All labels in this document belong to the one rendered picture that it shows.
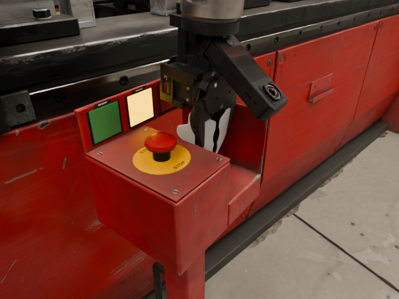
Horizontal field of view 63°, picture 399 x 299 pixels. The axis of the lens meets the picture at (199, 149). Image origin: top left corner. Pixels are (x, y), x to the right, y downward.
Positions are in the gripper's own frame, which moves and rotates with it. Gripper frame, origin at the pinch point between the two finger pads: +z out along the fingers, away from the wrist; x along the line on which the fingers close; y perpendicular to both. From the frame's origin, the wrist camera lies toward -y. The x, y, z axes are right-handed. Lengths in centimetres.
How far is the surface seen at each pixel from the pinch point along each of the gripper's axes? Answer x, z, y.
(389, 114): -194, 63, -8
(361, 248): -76, 72, -26
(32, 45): 8.7, -11.9, 29.9
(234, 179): -0.8, 2.4, -4.1
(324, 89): -85, 17, 8
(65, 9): -3.3, -14.5, 38.6
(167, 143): 10.2, -7.7, -0.4
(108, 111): 10.8, -8.5, 9.4
